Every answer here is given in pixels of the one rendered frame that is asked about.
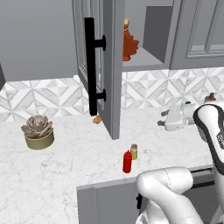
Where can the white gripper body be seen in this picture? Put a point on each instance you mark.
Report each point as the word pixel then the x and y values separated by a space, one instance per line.
pixel 177 117

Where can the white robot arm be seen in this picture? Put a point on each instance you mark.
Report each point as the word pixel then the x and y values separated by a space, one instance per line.
pixel 172 189

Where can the brown bottle with dark cap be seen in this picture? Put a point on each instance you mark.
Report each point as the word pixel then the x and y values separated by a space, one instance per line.
pixel 210 97

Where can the yellow-green shaker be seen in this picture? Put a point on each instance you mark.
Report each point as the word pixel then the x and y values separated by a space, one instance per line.
pixel 134 151

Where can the red condiment bottle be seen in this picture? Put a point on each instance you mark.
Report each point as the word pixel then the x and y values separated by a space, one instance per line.
pixel 127 162

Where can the grey open cabinet door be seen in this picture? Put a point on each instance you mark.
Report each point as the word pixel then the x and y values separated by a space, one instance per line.
pixel 108 67

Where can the brown leaf-shaped syrup bottle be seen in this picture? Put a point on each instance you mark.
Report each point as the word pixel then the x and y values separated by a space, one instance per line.
pixel 129 42

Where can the grey closed cabinet door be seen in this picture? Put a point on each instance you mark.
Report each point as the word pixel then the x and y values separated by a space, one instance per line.
pixel 201 32

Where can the grey base cabinet front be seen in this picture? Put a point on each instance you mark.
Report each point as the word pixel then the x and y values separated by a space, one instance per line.
pixel 116 201

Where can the small orange-brown food item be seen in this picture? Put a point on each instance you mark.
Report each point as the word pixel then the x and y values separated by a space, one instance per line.
pixel 97 119

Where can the succulent plant in olive pot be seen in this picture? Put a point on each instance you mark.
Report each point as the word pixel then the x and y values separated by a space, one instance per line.
pixel 38 132

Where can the grey open wall cabinet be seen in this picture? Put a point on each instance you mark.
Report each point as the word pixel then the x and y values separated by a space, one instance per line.
pixel 148 38

